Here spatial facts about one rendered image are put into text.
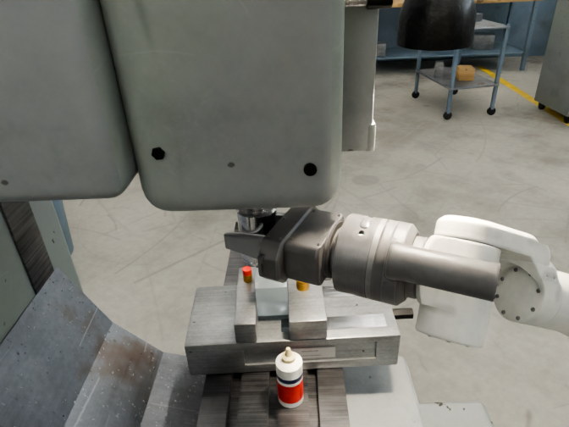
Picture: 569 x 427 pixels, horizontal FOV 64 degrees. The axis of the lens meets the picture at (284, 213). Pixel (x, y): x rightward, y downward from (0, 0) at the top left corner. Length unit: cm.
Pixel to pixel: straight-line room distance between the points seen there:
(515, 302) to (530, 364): 168
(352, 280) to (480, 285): 12
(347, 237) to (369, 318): 34
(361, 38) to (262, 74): 12
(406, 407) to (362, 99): 58
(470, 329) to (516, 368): 172
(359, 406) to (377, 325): 16
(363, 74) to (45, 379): 61
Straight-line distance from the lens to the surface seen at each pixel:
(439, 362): 211
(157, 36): 38
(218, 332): 79
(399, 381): 91
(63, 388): 81
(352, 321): 79
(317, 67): 37
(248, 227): 52
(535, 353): 228
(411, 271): 43
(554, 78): 515
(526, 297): 54
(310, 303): 76
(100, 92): 40
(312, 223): 52
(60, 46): 39
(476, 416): 106
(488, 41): 696
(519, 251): 50
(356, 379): 91
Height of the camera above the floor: 153
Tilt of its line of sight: 30 degrees down
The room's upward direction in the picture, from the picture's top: 3 degrees counter-clockwise
